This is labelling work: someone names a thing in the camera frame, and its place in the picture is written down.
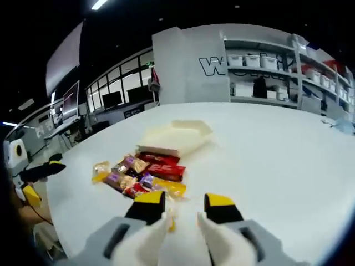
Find ceiling light strip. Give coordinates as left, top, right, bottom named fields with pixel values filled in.
left=90, top=0, right=111, bottom=11

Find small purple food candy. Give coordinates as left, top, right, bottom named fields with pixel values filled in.
left=139, top=173, right=155, bottom=189

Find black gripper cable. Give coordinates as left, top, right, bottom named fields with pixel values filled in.
left=27, top=202, right=53, bottom=224

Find large hanging display screen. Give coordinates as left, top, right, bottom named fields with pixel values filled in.
left=45, top=21, right=84, bottom=95

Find crumpled blue white cloth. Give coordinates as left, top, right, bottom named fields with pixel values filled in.
left=321, top=118, right=353, bottom=135

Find white partition with lettering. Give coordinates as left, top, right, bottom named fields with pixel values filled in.
left=151, top=26, right=231, bottom=106

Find black framed glass partition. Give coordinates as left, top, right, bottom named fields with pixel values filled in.
left=84, top=45, right=155, bottom=117

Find hanging grey red bag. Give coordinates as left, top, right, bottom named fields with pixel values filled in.
left=149, top=68, right=161, bottom=92

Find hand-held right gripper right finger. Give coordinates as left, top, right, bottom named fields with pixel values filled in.
left=204, top=193, right=310, bottom=266

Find beige paper food container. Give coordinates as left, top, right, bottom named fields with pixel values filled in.
left=135, top=119, right=214, bottom=157

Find row of white bins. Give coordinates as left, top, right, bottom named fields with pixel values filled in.
left=305, top=68, right=353, bottom=103

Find white food tongs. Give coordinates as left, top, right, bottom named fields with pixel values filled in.
left=109, top=212, right=268, bottom=266

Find grey metal shelving rack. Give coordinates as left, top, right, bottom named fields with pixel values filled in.
left=223, top=34, right=305, bottom=110
left=291, top=33, right=355, bottom=117

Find dark grey counter desk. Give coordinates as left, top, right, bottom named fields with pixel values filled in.
left=121, top=101, right=161, bottom=120

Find monitor with purple screen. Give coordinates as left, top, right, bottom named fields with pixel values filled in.
left=61, top=80, right=80, bottom=121

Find small red food candy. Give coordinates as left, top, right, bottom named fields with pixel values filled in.
left=123, top=182, right=150, bottom=199

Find black bag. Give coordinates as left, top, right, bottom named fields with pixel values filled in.
left=253, top=76, right=267, bottom=98

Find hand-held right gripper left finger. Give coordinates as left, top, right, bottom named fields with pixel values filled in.
left=55, top=190, right=167, bottom=266

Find white standing desk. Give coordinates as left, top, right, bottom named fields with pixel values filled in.
left=44, top=116, right=84, bottom=147

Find lidded white storage bin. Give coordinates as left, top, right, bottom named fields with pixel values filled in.
left=260, top=55, right=278, bottom=69
left=227, top=54, right=244, bottom=67
left=244, top=54, right=261, bottom=68

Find white cardboard box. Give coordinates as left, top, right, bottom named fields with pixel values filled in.
left=231, top=83, right=255, bottom=98

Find black monitor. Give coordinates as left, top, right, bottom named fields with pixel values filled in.
left=126, top=85, right=153, bottom=105
left=102, top=93, right=123, bottom=110

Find black low cabinet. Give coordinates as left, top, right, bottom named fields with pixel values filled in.
left=93, top=120, right=110, bottom=134

